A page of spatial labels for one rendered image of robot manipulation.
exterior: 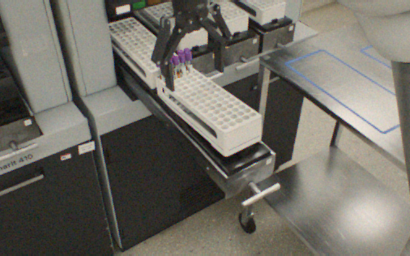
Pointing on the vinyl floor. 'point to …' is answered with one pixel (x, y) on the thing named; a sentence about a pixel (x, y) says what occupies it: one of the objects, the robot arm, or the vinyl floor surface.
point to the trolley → (332, 224)
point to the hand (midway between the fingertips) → (194, 75)
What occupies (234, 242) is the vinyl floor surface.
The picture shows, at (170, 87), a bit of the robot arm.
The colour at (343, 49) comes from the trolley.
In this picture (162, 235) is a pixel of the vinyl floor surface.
